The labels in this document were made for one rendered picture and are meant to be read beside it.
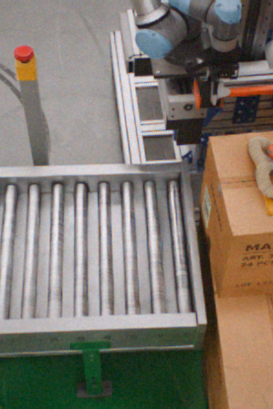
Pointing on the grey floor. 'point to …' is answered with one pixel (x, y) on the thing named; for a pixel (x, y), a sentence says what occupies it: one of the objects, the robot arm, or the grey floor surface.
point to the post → (33, 110)
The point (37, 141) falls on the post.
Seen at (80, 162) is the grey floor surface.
